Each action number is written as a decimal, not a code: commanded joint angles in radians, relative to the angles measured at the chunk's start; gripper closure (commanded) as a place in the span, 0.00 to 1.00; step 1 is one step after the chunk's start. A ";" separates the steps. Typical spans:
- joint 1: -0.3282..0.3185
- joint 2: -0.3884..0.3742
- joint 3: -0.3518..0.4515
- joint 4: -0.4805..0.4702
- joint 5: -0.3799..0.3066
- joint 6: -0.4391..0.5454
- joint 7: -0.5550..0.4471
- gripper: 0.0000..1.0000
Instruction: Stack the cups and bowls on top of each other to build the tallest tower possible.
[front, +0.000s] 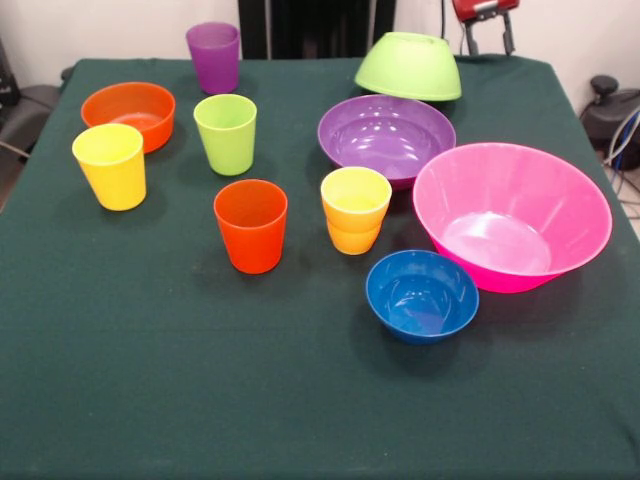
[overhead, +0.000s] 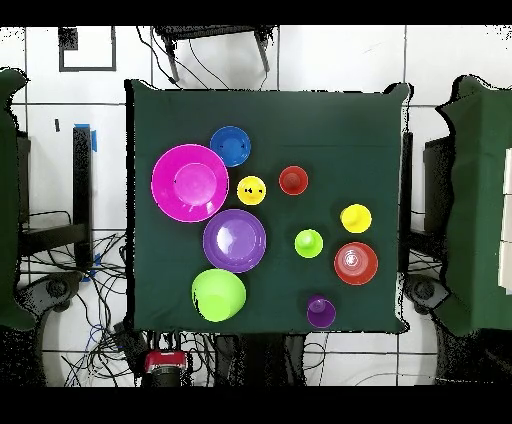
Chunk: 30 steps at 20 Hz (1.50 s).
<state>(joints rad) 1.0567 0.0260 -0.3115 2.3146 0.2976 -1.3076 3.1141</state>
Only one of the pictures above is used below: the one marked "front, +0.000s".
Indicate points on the pink bowl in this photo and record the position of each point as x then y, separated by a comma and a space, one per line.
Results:
510, 185

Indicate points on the tall yellow cup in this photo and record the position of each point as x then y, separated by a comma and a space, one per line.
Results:
115, 185

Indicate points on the green cup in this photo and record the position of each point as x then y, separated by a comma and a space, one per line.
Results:
227, 145

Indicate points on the green bowl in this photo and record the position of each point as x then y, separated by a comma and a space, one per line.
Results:
400, 70

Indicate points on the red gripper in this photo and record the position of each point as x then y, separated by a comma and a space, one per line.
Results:
482, 7

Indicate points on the orange cup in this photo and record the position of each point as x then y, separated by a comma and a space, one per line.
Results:
252, 240

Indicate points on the blue bowl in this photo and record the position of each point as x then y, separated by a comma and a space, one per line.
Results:
450, 320

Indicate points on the purple bowl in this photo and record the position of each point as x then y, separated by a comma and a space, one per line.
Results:
385, 125

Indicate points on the yellow ribbed cup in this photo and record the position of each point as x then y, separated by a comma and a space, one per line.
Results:
355, 235

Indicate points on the dark green tablecloth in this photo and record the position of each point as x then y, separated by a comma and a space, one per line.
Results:
150, 375

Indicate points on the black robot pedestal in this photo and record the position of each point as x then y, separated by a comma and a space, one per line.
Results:
320, 30

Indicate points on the purple cup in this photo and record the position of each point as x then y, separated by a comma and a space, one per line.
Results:
215, 65

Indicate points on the orange bowl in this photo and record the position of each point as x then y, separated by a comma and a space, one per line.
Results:
125, 100

